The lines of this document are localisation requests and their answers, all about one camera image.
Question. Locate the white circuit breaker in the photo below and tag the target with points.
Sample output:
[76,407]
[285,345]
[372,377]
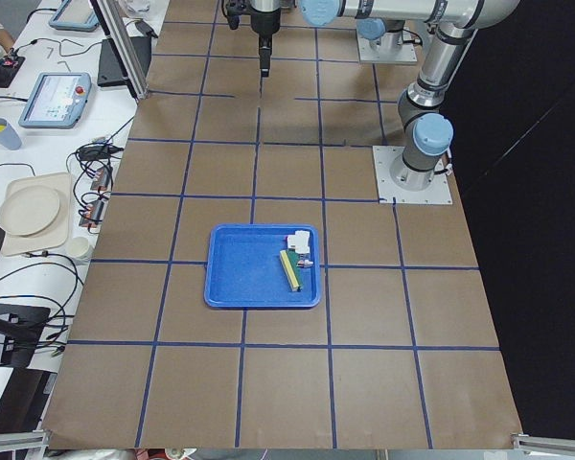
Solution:
[299,242]

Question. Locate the green yellow terminal block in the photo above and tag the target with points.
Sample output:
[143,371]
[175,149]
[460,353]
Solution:
[298,269]

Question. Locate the teach pendant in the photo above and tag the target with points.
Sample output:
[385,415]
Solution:
[75,15]
[57,100]

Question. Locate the blue cup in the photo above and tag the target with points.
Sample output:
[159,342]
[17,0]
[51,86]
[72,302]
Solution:
[9,138]

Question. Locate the blue plastic tray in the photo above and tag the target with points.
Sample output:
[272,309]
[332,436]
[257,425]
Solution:
[244,272]

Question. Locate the aluminium frame post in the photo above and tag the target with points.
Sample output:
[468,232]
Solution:
[110,19]

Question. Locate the white paper cup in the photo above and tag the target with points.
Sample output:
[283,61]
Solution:
[79,249]

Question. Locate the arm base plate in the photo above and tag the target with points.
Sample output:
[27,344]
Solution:
[391,48]
[397,184]

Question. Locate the beige plate on tray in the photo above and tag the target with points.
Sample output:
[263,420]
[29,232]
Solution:
[36,213]

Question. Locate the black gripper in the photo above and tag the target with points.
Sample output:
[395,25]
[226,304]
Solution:
[264,24]

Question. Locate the black power adapter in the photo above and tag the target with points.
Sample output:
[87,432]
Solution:
[145,28]

